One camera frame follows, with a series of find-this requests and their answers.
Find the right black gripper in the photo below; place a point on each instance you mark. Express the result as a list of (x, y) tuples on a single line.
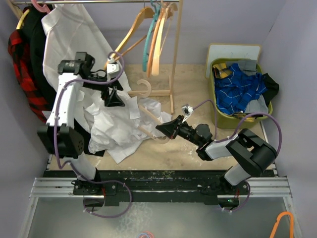
[(170, 128)]

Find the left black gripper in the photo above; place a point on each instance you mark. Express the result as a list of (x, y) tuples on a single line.
[(115, 100)]

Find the light wooden hanger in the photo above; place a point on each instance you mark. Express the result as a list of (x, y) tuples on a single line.
[(144, 95)]

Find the white shirt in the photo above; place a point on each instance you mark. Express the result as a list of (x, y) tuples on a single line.
[(69, 29), (115, 129)]

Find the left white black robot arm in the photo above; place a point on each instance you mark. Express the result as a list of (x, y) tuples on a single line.
[(59, 135)]

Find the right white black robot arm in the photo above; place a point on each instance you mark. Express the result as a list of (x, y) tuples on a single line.
[(253, 154)]

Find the hanging black shirt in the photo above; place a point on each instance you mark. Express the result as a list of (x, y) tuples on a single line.
[(35, 37)]

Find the red black plaid shirt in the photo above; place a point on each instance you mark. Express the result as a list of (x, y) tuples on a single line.
[(19, 50)]

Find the blue shirt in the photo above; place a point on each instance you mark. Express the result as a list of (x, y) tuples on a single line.
[(234, 92)]

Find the hanging white shirt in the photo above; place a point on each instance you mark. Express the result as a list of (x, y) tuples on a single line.
[(69, 29)]

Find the wooden hanger leftmost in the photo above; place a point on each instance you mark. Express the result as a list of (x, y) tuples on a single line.
[(144, 13)]

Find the teal hanger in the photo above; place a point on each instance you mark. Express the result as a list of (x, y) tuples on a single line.
[(155, 17)]

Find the wooden hanger middle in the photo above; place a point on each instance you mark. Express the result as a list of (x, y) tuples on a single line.
[(152, 42)]

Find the wooden hanger rightmost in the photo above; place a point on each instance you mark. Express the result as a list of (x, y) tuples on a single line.
[(166, 13)]

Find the pink hanger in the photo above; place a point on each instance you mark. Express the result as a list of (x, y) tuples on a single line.
[(44, 8)]

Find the yellow hanger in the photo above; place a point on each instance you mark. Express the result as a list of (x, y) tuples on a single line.
[(22, 18)]

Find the olive green laundry basket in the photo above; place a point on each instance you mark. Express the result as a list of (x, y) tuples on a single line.
[(230, 121)]

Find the yellow black cloth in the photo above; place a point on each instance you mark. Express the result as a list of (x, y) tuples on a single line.
[(221, 70)]

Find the white board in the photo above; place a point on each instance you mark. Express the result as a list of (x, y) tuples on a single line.
[(231, 51)]

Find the grey cloth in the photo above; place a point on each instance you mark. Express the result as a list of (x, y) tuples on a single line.
[(247, 65)]

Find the black cloth in basket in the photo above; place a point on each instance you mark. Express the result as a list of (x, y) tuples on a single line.
[(268, 88)]

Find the wooden clothes rack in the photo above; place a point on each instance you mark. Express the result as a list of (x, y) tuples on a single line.
[(157, 93)]

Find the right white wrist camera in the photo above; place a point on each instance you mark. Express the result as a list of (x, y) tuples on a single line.
[(187, 111)]

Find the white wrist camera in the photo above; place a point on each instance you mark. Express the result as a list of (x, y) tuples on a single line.
[(187, 111), (113, 69)]

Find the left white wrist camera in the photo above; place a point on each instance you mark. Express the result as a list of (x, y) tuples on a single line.
[(113, 69)]

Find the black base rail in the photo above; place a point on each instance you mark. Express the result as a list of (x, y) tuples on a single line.
[(164, 186)]

